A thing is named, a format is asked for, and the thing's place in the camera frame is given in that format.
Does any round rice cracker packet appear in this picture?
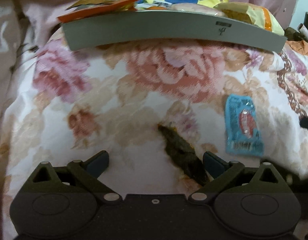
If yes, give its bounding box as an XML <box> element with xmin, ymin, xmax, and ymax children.
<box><xmin>168</xmin><ymin>3</ymin><xmax>227</xmax><ymax>17</ymax></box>

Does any white rolled tube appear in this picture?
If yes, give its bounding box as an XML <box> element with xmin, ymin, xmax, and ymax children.
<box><xmin>297</xmin><ymin>23</ymin><xmax>308</xmax><ymax>40</ymax></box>

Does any light blue jelly packet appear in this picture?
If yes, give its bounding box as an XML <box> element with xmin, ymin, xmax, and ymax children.
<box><xmin>225</xmin><ymin>94</ymin><xmax>264</xmax><ymax>158</ymax></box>

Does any dark seaweed snack packet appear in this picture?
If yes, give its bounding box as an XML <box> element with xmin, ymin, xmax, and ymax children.
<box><xmin>158</xmin><ymin>124</ymin><xmax>210</xmax><ymax>186</ymax></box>

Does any floral bed sheet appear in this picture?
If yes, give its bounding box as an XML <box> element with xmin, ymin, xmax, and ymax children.
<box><xmin>0</xmin><ymin>30</ymin><xmax>308</xmax><ymax>239</ymax></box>

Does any yellow blue dinosaur snack bag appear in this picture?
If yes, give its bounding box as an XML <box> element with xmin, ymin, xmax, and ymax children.
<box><xmin>136</xmin><ymin>0</ymin><xmax>229</xmax><ymax>9</ymax></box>

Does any grey shallow cardboard box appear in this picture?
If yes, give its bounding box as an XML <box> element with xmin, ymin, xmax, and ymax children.
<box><xmin>61</xmin><ymin>3</ymin><xmax>286</xmax><ymax>53</ymax></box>

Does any orange cloth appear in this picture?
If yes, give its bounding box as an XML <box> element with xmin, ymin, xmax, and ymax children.
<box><xmin>286</xmin><ymin>40</ymin><xmax>308</xmax><ymax>57</ymax></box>

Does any pale pink duvet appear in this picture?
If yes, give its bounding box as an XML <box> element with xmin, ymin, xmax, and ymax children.
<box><xmin>0</xmin><ymin>0</ymin><xmax>76</xmax><ymax>113</ymax></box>

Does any yellow orange bread packet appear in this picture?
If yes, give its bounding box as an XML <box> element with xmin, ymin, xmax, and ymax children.
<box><xmin>214</xmin><ymin>2</ymin><xmax>284</xmax><ymax>36</ymax></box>

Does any red orange snack packet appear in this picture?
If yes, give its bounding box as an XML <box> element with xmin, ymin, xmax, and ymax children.
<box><xmin>57</xmin><ymin>0</ymin><xmax>138</xmax><ymax>23</ymax></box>

